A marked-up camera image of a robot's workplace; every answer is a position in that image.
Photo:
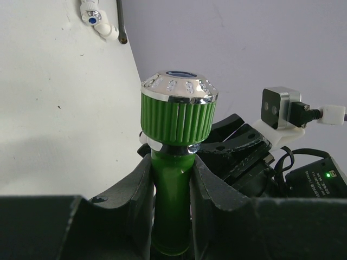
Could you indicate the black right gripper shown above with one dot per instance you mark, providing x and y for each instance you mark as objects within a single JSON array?
[{"x": 235, "y": 152}]

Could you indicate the white faucet with blue cap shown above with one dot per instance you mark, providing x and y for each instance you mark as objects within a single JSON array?
[{"x": 93, "y": 16}]

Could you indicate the white elbow pipe fitting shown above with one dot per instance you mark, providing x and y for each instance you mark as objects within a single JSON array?
[{"x": 143, "y": 138}]

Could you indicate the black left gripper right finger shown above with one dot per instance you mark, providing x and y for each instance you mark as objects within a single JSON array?
[{"x": 228, "y": 225}]

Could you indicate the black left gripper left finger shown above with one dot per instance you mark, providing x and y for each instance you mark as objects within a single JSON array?
[{"x": 115, "y": 224}]

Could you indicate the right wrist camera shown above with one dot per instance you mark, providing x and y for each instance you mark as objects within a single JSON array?
[{"x": 284, "y": 116}]

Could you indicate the green plastic faucet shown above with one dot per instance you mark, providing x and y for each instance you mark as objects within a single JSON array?
[{"x": 177, "y": 110}]

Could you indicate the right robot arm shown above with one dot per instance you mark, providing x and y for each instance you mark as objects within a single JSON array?
[{"x": 319, "y": 179}]

